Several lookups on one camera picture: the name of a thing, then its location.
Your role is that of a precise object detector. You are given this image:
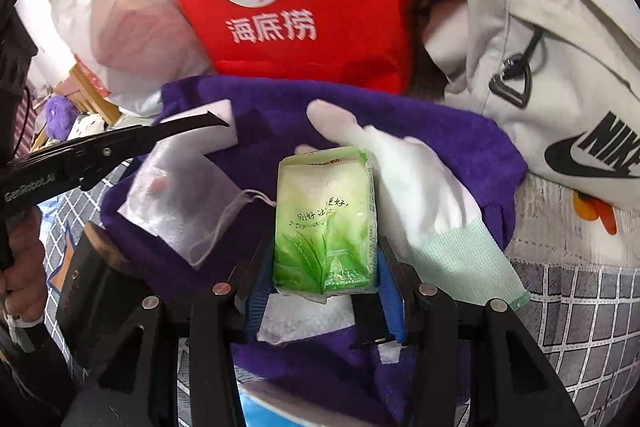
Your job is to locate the blue packet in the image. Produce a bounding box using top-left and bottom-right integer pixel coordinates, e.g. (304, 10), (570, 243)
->
(239, 379), (311, 427)

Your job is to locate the white sponge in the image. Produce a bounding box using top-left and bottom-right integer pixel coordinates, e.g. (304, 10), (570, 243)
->
(159, 99), (237, 155)

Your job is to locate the purple plush toy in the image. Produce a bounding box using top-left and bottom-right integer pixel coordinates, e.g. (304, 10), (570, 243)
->
(44, 95), (81, 142)

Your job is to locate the white plastic bag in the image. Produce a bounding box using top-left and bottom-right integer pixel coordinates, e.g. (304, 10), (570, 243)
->
(37, 0), (219, 116)

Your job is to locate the white printed blanket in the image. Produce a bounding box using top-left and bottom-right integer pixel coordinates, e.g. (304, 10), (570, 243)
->
(505, 172), (640, 269)

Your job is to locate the grey checkered bedsheet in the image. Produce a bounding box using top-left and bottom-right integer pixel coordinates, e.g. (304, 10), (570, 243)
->
(35, 157), (640, 427)

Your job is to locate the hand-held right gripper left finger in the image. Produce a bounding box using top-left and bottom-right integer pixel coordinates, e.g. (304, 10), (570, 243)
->
(60, 238), (275, 427)

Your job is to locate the white glove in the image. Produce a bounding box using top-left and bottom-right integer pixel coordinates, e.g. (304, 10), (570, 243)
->
(305, 99), (532, 311)

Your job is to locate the purple towel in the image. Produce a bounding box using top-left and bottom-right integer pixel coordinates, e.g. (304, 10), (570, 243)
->
(100, 74), (529, 427)

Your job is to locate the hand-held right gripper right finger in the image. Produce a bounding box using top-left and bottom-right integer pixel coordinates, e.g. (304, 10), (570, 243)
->
(350, 237), (585, 427)

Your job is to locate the wooden furniture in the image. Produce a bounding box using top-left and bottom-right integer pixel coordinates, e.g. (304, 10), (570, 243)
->
(32, 62), (122, 152)

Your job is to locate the person's left hand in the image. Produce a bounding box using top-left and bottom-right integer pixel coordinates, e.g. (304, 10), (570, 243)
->
(0, 208), (46, 324)

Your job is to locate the green tissue pack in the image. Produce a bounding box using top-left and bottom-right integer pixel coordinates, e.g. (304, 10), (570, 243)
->
(272, 146), (379, 303)

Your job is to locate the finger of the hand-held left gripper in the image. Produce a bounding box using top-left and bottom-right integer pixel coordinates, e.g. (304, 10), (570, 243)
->
(65, 109), (236, 188)

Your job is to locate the white mesh pouch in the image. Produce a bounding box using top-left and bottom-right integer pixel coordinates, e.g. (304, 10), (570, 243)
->
(117, 139), (277, 271)

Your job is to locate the beige backpack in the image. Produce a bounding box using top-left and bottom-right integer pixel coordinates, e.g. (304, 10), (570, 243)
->
(415, 0), (640, 188)

